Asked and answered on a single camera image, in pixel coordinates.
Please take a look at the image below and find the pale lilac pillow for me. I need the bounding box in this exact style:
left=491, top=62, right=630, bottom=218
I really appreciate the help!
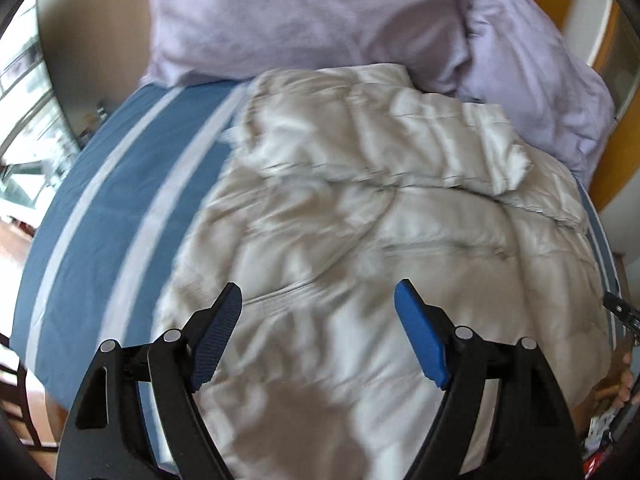
left=457, top=0, right=616, bottom=186

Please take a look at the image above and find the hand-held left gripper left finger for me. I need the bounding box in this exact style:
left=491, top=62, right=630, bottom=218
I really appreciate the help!
left=55, top=282, right=244, bottom=480

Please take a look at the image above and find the red white printed packet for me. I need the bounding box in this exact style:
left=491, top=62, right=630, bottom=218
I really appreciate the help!
left=584, top=405, right=623, bottom=463

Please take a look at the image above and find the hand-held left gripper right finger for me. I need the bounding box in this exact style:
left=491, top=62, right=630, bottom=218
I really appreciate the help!
left=394, top=280, right=586, bottom=480

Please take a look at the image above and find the person's right hand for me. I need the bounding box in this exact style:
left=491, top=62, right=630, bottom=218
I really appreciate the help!
left=614, top=350, right=640, bottom=407

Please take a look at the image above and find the glass window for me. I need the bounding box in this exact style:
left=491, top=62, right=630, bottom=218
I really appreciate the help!
left=0, top=7, right=82, bottom=211

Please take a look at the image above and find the dark wooden chair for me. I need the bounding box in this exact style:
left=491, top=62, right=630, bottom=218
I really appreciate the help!
left=0, top=330, right=45, bottom=453

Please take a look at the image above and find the orange wooden panel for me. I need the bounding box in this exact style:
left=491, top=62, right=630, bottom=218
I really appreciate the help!
left=527, top=0, right=640, bottom=213

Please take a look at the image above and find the blue white striped bed sheet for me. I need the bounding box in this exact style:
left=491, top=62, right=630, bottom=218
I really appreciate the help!
left=10, top=80, right=626, bottom=480

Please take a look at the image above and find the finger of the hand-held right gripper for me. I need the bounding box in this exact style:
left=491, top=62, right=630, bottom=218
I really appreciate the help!
left=602, top=291, right=640, bottom=335

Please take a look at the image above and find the dark lilac pillow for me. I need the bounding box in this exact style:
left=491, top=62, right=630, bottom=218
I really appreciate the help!
left=140, top=0, right=473, bottom=95

